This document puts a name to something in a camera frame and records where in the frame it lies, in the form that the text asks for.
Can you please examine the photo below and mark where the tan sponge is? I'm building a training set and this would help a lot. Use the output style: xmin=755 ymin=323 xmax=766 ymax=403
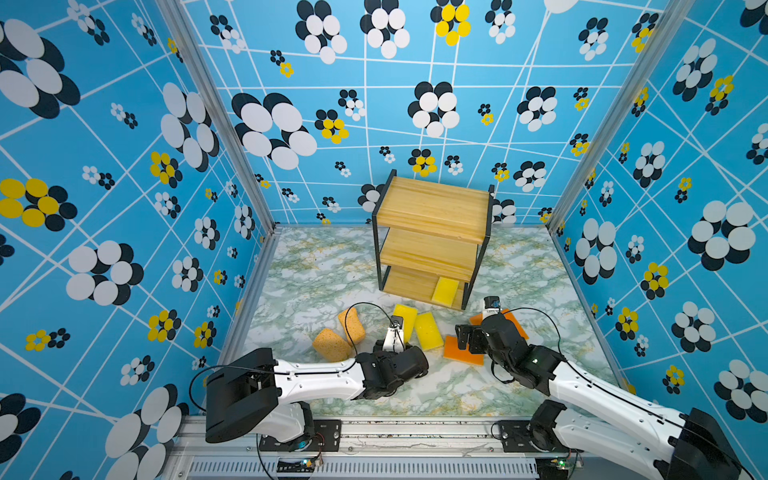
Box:
xmin=338 ymin=307 xmax=366 ymax=346
xmin=312 ymin=328 xmax=353 ymax=363

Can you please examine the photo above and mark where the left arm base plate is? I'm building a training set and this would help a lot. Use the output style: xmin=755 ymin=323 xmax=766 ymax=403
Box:
xmin=259 ymin=419 xmax=342 ymax=453

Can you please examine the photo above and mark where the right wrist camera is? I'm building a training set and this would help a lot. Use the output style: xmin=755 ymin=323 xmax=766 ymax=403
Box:
xmin=482 ymin=296 xmax=502 ymax=319

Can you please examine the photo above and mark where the tan sponge upper right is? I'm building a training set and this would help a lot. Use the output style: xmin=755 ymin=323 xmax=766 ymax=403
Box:
xmin=338 ymin=307 xmax=366 ymax=346

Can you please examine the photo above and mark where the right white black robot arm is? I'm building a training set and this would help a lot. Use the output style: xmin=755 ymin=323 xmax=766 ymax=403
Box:
xmin=455 ymin=313 xmax=752 ymax=479

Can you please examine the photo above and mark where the tan sponge lower left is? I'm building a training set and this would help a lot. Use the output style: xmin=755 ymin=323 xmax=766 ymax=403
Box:
xmin=312 ymin=328 xmax=353 ymax=363

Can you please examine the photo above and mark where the aluminium front rail frame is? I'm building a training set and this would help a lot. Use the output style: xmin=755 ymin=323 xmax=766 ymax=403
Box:
xmin=161 ymin=417 xmax=647 ymax=479

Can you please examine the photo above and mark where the wooden three-tier shelf black frame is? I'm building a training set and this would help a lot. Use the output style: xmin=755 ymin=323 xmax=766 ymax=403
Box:
xmin=371 ymin=170 xmax=495 ymax=311

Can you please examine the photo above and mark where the orange sponge right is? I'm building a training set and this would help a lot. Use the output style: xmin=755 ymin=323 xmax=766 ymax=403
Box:
xmin=502 ymin=309 xmax=529 ymax=340

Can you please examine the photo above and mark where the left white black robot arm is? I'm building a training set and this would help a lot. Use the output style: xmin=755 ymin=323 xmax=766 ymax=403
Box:
xmin=205 ymin=346 xmax=429 ymax=444

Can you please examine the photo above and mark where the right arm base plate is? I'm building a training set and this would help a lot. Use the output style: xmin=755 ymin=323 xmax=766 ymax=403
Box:
xmin=490 ymin=420 xmax=569 ymax=454

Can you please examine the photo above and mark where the yellow sponge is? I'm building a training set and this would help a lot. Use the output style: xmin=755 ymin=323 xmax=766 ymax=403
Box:
xmin=414 ymin=312 xmax=444 ymax=351
xmin=431 ymin=277 xmax=460 ymax=307
xmin=393 ymin=304 xmax=418 ymax=342

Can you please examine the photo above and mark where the orange sponge front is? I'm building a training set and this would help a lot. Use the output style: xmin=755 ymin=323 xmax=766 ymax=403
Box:
xmin=443 ymin=335 xmax=485 ymax=366

